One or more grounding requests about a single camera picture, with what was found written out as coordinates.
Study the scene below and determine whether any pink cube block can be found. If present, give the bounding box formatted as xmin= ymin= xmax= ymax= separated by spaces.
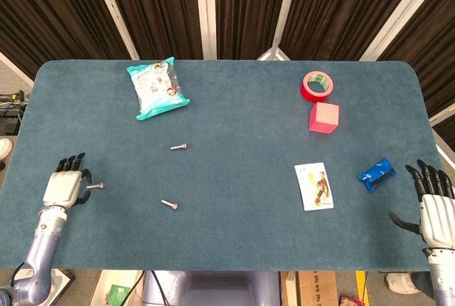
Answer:
xmin=308 ymin=102 xmax=340 ymax=133

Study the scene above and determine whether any blue felt table mat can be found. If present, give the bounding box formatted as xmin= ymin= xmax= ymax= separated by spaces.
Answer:
xmin=0 ymin=59 xmax=443 ymax=272

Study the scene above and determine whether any white open box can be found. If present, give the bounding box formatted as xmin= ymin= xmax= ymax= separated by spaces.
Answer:
xmin=90 ymin=270 xmax=143 ymax=306

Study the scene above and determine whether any white picture card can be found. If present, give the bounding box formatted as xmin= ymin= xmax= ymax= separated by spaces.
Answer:
xmin=294 ymin=162 xmax=335 ymax=211

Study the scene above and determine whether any white partition frame post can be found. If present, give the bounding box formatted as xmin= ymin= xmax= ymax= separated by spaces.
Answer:
xmin=194 ymin=0 xmax=218 ymax=60
xmin=255 ymin=0 xmax=302 ymax=62
xmin=87 ymin=0 xmax=140 ymax=60
xmin=358 ymin=0 xmax=445 ymax=62

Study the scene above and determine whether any green small packet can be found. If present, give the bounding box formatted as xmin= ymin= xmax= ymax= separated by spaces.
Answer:
xmin=106 ymin=284 xmax=126 ymax=302

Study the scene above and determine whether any black floor equipment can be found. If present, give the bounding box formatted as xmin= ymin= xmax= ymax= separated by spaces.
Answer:
xmin=0 ymin=90 xmax=28 ymax=136

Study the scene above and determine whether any colourful cartoon print box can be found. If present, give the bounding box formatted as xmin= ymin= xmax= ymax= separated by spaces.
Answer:
xmin=52 ymin=268 xmax=76 ymax=298

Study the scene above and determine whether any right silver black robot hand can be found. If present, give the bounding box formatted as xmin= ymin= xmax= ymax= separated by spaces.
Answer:
xmin=388 ymin=159 xmax=455 ymax=250

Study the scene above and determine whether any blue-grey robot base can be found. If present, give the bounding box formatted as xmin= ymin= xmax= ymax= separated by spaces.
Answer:
xmin=141 ymin=270 xmax=282 ymax=306

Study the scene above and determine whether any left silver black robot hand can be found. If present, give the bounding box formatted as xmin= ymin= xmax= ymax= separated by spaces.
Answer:
xmin=42 ymin=152 xmax=92 ymax=209

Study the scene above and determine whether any dark brown pleated curtain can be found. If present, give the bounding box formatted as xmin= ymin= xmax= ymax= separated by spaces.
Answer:
xmin=280 ymin=0 xmax=427 ymax=62
xmin=376 ymin=0 xmax=455 ymax=117
xmin=214 ymin=0 xmax=293 ymax=60
xmin=100 ymin=0 xmax=204 ymax=60
xmin=0 ymin=0 xmax=129 ymax=80

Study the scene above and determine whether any black base cable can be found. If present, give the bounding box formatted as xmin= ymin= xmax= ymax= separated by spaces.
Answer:
xmin=151 ymin=270 xmax=168 ymax=306

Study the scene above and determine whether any teal snack bag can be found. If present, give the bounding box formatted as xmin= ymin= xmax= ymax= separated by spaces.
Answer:
xmin=127 ymin=56 xmax=191 ymax=121

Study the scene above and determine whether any brown cardboard box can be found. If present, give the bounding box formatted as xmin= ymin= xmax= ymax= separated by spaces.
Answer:
xmin=280 ymin=270 xmax=338 ymax=306

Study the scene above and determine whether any yellow strip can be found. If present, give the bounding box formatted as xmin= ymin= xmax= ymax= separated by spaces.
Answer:
xmin=355 ymin=270 xmax=369 ymax=305

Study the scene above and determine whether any white partition frame beam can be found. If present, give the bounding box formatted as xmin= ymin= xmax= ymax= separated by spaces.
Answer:
xmin=434 ymin=138 xmax=455 ymax=164
xmin=0 ymin=51 xmax=35 ymax=86
xmin=428 ymin=104 xmax=455 ymax=127

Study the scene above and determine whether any blue foil packet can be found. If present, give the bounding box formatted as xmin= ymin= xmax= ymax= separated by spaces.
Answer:
xmin=357 ymin=157 xmax=397 ymax=194

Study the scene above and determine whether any red tape roll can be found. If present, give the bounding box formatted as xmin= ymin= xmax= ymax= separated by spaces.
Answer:
xmin=300 ymin=70 xmax=335 ymax=103

